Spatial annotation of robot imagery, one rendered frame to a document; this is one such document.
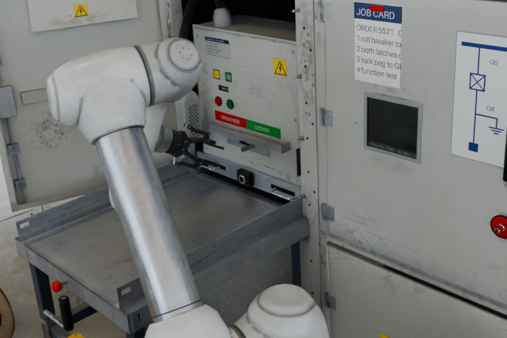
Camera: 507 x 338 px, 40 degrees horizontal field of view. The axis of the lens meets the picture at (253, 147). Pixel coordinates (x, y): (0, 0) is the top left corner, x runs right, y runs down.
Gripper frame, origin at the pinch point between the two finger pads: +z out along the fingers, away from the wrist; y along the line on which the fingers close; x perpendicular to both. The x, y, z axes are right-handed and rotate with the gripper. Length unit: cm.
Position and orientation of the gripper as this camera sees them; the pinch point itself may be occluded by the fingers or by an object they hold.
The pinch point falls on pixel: (211, 153)
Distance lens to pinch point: 224.5
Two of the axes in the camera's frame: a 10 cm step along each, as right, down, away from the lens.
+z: 6.5, 2.2, 7.3
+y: -3.2, 9.5, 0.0
